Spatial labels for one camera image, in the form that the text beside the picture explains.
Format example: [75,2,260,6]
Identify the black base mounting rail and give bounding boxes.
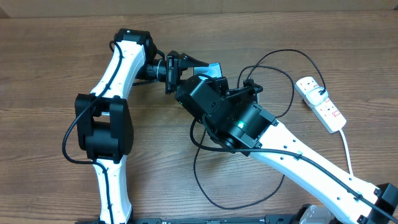
[74,212,299,224]

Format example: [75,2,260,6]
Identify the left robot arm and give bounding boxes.
[71,29,222,223]

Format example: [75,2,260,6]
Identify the black USB charging cable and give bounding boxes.
[193,49,327,210]

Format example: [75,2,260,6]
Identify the white power strip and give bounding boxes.
[295,77,346,133]

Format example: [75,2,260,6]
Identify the Galaxy S24+ smartphone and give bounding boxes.
[193,63,223,78]

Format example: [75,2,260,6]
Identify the white charger plug adapter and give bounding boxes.
[305,87,328,108]

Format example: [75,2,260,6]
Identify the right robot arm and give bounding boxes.
[175,74,397,223]

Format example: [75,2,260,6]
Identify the white power strip cord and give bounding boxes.
[338,128,355,179]

